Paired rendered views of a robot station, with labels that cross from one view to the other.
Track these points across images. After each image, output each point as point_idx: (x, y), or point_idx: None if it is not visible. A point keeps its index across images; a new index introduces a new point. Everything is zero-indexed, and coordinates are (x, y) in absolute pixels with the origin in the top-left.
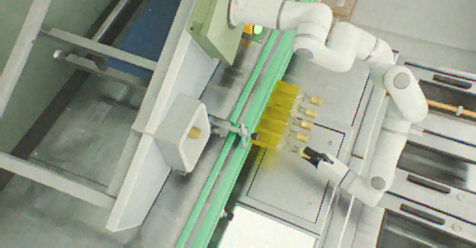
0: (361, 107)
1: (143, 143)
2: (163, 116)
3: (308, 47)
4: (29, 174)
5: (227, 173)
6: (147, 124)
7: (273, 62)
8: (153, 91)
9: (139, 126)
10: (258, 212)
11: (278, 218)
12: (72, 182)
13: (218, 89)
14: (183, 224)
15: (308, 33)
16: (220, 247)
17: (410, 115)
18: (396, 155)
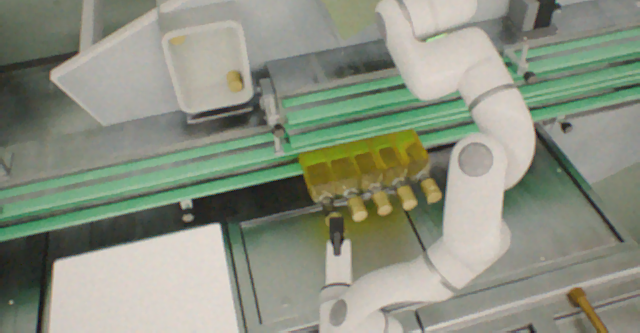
0: (509, 276)
1: (146, 16)
2: (188, 3)
3: (383, 13)
4: (86, 3)
5: (225, 158)
6: (168, 0)
7: None
8: None
9: (163, 0)
10: (227, 250)
11: (234, 277)
12: (91, 27)
13: (312, 64)
14: (128, 159)
15: None
16: (153, 240)
17: (450, 233)
18: (395, 294)
